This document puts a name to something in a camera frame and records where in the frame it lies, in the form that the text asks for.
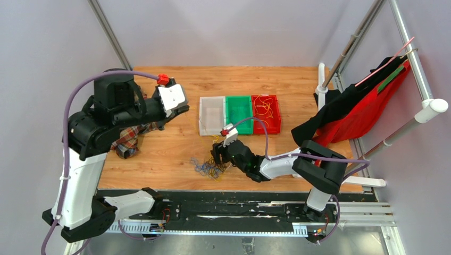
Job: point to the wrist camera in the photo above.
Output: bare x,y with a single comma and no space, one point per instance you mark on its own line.
172,98
230,134

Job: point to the black garment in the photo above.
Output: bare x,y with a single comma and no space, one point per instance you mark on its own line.
339,104

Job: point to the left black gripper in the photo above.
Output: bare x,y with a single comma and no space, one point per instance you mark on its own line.
164,119

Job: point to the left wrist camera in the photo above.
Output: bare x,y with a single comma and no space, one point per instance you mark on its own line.
172,98

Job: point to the red plastic bin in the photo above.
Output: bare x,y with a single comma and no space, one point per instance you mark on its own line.
266,109

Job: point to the metal clothes rack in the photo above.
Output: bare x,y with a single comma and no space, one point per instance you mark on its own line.
431,107

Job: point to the red garment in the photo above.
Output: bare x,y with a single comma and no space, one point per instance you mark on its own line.
366,113

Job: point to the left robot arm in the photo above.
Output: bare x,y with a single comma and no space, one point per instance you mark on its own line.
117,104

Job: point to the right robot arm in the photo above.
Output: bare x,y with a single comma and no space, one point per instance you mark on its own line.
323,168

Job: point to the green plastic bin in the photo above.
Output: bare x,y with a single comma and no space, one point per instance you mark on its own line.
237,109

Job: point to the plaid cloth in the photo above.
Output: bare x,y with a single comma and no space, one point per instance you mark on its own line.
127,144

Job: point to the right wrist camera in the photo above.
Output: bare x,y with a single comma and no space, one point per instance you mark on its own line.
230,134

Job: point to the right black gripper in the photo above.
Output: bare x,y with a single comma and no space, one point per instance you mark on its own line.
216,152

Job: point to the white plastic bin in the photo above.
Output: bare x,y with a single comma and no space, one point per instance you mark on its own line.
212,115

